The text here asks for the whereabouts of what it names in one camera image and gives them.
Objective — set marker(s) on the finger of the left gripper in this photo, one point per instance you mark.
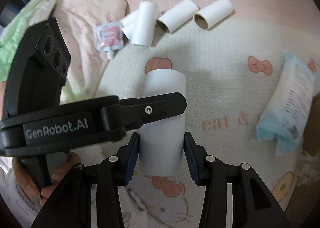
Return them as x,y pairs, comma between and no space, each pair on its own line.
132,113

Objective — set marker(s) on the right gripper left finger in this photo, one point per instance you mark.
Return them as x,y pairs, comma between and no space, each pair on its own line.
70,203

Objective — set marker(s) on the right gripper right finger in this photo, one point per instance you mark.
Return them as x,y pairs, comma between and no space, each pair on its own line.
253,204

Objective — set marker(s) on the white paper roll core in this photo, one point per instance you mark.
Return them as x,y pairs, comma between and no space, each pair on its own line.
161,142

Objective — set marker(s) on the white paper tube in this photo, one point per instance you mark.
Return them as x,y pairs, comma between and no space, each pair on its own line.
174,18
212,14
128,23
145,23

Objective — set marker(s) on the person's left hand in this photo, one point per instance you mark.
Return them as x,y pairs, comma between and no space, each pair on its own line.
28,185

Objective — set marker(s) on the red white spout pouch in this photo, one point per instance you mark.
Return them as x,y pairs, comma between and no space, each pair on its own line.
109,38

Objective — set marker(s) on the blue wet wipes pack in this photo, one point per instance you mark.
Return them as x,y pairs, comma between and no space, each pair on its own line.
285,116

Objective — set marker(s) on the pink cartoon pillow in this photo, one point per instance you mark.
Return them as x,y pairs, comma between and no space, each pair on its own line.
78,20

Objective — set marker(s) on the green cloth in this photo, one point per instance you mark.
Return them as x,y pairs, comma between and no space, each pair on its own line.
34,12

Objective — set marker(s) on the pink cartoon bed sheet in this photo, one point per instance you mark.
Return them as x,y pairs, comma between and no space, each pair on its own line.
231,71

